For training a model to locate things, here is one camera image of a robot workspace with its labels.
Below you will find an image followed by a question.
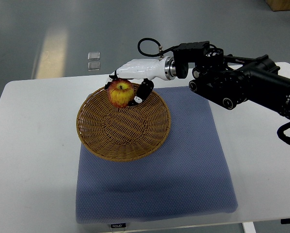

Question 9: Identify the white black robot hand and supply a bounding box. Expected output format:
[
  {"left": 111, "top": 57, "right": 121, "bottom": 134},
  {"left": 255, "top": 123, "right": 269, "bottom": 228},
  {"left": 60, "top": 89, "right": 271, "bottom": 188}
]
[{"left": 104, "top": 57, "right": 177, "bottom": 106}]

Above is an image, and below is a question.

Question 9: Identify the red yellow apple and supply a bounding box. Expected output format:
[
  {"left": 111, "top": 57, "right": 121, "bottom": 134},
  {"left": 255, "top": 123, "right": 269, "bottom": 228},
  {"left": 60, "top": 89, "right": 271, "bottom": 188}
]
[{"left": 107, "top": 79, "right": 134, "bottom": 108}]

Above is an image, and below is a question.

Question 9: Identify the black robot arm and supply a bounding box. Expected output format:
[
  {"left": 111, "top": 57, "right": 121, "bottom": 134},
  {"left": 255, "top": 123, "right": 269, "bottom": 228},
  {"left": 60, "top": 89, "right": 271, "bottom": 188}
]
[{"left": 173, "top": 41, "right": 290, "bottom": 119}]

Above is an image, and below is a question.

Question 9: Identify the brown wicker basket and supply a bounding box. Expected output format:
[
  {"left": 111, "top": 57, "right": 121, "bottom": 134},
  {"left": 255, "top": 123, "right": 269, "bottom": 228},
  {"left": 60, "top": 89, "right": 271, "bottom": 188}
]
[{"left": 76, "top": 88, "right": 171, "bottom": 162}]

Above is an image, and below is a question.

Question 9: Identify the lower floor socket plate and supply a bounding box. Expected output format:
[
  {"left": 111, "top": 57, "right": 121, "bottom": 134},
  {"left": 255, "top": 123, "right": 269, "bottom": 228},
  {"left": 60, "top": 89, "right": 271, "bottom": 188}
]
[{"left": 87, "top": 62, "right": 100, "bottom": 71}]

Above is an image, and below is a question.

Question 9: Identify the floor socket plate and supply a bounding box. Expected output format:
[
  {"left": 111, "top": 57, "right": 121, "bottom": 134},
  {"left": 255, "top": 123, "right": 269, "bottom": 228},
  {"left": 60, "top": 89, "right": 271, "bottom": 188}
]
[
  {"left": 88, "top": 51, "right": 100, "bottom": 60},
  {"left": 87, "top": 62, "right": 100, "bottom": 71}
]

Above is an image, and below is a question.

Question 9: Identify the upper floor socket plate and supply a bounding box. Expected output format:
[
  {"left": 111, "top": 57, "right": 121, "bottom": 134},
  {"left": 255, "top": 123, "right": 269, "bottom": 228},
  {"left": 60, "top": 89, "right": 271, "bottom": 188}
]
[{"left": 88, "top": 51, "right": 100, "bottom": 60}]

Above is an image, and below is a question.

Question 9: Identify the blue quilted mat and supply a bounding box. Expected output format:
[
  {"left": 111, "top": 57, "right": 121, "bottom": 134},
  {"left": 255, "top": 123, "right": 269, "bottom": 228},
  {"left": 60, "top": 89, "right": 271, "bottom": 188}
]
[{"left": 76, "top": 86, "right": 238, "bottom": 224}]

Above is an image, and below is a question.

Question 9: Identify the wooden box corner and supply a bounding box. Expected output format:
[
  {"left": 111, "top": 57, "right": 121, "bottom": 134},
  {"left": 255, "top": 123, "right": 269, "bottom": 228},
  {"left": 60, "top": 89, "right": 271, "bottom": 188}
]
[{"left": 265, "top": 0, "right": 290, "bottom": 12}]

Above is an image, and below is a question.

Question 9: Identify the black table label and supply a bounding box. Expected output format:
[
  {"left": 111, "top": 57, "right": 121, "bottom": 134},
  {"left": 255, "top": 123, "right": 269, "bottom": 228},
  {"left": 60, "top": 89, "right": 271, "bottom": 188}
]
[{"left": 111, "top": 223, "right": 126, "bottom": 229}]

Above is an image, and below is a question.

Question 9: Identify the white table leg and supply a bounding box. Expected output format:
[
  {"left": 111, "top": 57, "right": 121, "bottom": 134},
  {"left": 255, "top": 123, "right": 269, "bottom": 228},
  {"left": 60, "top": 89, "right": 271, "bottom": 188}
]
[{"left": 242, "top": 222, "right": 256, "bottom": 233}]

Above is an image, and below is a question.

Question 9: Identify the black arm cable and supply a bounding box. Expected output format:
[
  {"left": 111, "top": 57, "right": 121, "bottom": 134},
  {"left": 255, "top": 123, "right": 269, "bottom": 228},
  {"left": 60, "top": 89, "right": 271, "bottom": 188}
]
[{"left": 137, "top": 37, "right": 178, "bottom": 58}]

